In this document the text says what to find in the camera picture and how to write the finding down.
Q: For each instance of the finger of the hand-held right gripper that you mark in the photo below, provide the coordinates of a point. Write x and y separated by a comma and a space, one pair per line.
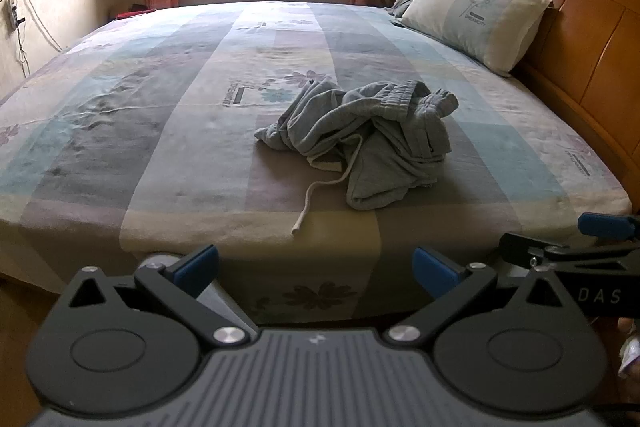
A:
602, 225
525, 249

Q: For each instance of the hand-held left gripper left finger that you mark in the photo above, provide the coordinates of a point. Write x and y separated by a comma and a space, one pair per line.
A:
196, 268

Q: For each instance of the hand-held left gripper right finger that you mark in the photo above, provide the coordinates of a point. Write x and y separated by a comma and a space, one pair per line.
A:
432, 272

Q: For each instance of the grey sweatpants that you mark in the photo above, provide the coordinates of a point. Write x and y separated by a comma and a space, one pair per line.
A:
380, 132

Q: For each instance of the bed with patterned sheet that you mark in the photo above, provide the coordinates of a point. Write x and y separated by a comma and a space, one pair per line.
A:
175, 107

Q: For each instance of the wooden headboard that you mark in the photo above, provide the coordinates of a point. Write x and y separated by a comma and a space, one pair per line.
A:
590, 7

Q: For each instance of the pale green printed pillow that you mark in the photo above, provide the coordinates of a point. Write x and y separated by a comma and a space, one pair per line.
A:
465, 17

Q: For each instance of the red cloth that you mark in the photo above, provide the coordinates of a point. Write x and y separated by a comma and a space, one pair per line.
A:
132, 13

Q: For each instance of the white power strip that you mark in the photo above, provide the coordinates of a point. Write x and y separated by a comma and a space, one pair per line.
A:
12, 13

